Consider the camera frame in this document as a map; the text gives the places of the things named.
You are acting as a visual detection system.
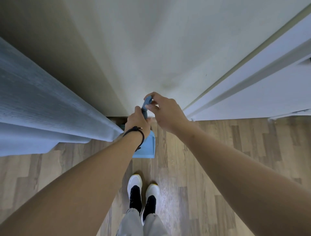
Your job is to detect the person's left hand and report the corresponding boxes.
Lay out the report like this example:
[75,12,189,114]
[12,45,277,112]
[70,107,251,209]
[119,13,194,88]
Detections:
[124,106,151,137]

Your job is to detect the person's right hand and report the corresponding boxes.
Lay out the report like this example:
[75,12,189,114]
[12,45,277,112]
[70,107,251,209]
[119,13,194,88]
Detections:
[144,92,193,135]

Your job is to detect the blue long-handled dustpan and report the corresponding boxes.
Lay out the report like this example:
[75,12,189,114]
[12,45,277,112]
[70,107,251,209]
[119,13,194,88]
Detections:
[132,96,156,159]

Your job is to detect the person's right forearm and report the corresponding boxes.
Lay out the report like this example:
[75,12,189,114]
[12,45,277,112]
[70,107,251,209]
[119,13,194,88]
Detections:
[174,121,311,236]

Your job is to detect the person's left forearm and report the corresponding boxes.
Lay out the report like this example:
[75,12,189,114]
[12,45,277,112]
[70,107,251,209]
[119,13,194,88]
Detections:
[0,129,146,236]

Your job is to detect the black wrist band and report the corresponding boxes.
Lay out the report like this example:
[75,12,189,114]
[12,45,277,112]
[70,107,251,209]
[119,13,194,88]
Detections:
[122,126,145,152]

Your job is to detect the person's left white black shoe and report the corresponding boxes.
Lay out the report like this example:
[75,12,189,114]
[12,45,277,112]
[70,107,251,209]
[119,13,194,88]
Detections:
[127,174,143,216]

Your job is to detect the person's white black shoe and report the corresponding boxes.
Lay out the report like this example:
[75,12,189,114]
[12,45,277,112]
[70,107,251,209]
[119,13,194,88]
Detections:
[127,174,143,216]
[141,183,160,225]

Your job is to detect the person's right white black shoe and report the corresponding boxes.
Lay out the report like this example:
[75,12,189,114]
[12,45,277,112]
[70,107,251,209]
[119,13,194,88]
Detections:
[141,183,160,225]

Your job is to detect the grey-blue curtain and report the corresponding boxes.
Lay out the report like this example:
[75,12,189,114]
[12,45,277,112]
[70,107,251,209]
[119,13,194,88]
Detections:
[0,37,124,157]

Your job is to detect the white door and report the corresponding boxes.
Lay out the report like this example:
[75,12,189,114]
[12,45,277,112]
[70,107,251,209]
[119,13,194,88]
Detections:
[183,13,311,122]

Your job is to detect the person's light grey trousers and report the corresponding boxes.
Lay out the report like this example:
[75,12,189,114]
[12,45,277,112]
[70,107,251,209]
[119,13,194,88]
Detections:
[116,208,169,236]

